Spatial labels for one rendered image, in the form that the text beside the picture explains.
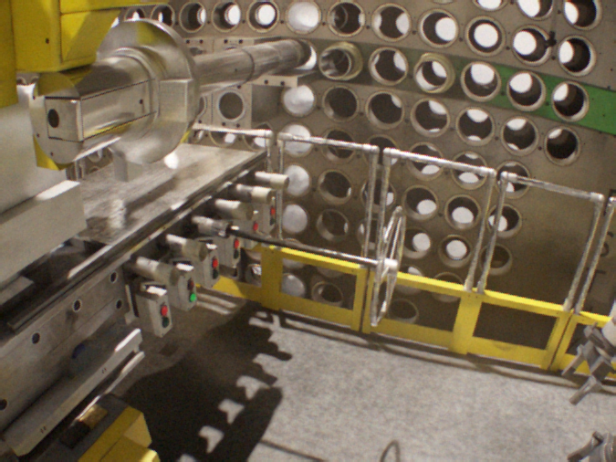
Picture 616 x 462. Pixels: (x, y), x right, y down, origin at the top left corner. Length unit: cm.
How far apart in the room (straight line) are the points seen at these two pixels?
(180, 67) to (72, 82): 28
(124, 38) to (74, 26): 32
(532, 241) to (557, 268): 28
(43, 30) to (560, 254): 303
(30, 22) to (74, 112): 23
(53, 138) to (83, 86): 15
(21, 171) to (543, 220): 282
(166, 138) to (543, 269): 263
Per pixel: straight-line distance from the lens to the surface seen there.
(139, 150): 128
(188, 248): 159
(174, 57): 116
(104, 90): 105
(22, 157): 126
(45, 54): 103
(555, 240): 320
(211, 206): 191
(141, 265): 152
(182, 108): 111
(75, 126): 101
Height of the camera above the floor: 163
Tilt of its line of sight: 27 degrees down
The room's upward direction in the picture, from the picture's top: 4 degrees clockwise
